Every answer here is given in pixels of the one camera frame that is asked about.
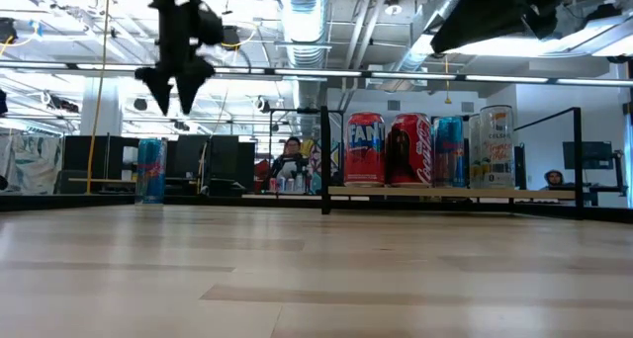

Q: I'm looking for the silver smooth ventilation duct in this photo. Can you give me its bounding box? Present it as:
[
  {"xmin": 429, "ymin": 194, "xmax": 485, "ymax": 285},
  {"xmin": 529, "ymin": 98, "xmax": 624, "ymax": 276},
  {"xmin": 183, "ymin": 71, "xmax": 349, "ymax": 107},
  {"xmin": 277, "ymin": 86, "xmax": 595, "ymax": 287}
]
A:
[{"xmin": 388, "ymin": 0, "xmax": 471, "ymax": 90}]

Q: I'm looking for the orange Fanta can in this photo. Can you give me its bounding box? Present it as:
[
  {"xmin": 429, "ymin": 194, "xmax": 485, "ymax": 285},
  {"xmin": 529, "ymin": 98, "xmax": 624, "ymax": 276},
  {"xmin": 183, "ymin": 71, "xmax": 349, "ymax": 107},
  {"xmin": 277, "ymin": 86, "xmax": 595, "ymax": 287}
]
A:
[{"xmin": 343, "ymin": 111, "xmax": 387, "ymax": 188}]

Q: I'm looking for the wooden shelf black metal frame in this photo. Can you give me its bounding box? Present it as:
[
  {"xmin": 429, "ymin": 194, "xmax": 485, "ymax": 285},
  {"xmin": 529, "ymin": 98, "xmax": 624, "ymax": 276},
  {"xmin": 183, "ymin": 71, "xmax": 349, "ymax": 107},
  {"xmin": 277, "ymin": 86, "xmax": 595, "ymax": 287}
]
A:
[{"xmin": 318, "ymin": 104, "xmax": 586, "ymax": 220}]

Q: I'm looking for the black cabinet row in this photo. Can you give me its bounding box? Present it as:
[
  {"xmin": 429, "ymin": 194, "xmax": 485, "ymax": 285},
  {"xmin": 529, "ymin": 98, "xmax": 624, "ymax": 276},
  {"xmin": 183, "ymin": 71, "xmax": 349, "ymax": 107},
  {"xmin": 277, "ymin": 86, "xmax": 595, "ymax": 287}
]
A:
[{"xmin": 53, "ymin": 134, "xmax": 256, "ymax": 197}]

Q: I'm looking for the long ceiling light strip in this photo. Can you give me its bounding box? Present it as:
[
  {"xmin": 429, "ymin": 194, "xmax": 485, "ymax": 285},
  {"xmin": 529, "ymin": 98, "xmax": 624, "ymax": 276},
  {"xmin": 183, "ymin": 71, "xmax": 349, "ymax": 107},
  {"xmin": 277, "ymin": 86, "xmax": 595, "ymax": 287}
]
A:
[{"xmin": 0, "ymin": 59, "xmax": 633, "ymax": 88}]

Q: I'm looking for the yellow power cable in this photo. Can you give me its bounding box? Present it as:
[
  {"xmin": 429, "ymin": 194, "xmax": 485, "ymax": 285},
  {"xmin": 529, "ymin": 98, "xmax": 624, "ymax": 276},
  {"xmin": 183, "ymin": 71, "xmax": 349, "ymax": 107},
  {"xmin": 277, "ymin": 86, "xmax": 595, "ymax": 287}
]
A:
[{"xmin": 84, "ymin": 0, "xmax": 113, "ymax": 196}]

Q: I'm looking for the black aluminium rail frame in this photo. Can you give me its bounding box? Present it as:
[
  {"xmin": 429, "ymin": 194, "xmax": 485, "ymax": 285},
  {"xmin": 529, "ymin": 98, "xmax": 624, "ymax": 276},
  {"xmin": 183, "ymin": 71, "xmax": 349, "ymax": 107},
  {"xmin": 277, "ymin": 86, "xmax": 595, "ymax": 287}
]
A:
[{"xmin": 0, "ymin": 193, "xmax": 633, "ymax": 225}]

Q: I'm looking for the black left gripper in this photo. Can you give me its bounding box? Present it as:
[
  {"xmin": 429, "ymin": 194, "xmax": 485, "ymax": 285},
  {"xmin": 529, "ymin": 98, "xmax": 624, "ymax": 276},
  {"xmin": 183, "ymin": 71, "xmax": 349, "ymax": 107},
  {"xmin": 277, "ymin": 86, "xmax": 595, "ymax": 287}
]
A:
[{"xmin": 134, "ymin": 1, "xmax": 224, "ymax": 117}]

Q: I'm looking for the person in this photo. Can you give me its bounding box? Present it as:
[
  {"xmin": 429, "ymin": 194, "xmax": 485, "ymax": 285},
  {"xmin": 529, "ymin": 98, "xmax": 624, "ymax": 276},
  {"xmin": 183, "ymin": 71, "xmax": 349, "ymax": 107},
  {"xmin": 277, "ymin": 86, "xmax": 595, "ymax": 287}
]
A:
[
  {"xmin": 269, "ymin": 136, "xmax": 316, "ymax": 194},
  {"xmin": 538, "ymin": 168, "xmax": 578, "ymax": 191}
]

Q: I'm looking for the black computer monitor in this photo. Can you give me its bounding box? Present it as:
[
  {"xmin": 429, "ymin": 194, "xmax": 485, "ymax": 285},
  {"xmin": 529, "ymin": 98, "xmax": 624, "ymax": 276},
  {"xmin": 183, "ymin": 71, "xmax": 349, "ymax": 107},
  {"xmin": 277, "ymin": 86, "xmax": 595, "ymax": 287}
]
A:
[{"xmin": 562, "ymin": 140, "xmax": 615, "ymax": 171}]

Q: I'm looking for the black ceiling speaker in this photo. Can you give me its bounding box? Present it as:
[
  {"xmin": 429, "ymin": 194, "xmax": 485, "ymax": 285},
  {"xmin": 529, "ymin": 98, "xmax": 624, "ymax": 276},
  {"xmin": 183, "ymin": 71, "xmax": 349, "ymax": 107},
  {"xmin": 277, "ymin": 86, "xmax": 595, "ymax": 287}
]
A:
[{"xmin": 222, "ymin": 25, "xmax": 242, "ymax": 50}]

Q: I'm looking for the blue silver Red Bull can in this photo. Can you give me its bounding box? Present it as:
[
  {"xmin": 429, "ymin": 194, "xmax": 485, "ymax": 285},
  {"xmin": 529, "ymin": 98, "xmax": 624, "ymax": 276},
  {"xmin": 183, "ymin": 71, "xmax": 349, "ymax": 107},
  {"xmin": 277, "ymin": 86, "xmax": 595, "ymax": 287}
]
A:
[
  {"xmin": 432, "ymin": 115, "xmax": 467, "ymax": 189},
  {"xmin": 135, "ymin": 137, "xmax": 168, "ymax": 206}
]

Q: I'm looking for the patterned white curtain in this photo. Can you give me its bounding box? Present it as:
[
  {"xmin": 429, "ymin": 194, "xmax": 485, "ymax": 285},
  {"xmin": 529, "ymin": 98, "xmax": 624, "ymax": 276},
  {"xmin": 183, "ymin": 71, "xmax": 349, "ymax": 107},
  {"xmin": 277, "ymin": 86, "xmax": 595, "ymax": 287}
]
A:
[{"xmin": 0, "ymin": 129, "xmax": 64, "ymax": 196}]

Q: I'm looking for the red Coca-Cola can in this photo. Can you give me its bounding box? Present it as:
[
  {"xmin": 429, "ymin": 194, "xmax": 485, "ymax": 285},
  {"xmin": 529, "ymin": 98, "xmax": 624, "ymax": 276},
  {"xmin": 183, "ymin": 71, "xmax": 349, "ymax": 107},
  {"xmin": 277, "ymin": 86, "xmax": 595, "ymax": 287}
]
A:
[{"xmin": 386, "ymin": 112, "xmax": 434, "ymax": 188}]

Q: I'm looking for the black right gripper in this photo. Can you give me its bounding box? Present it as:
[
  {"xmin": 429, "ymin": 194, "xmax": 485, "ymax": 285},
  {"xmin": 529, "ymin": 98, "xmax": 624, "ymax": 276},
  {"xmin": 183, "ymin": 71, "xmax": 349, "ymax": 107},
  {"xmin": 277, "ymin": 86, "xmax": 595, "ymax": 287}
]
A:
[{"xmin": 430, "ymin": 0, "xmax": 575, "ymax": 54}]

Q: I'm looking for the silver ribbed ventilation duct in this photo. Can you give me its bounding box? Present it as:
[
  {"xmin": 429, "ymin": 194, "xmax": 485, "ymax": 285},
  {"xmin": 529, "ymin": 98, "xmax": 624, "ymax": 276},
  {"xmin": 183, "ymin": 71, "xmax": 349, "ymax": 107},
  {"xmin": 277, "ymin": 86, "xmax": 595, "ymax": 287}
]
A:
[{"xmin": 275, "ymin": 0, "xmax": 331, "ymax": 110}]

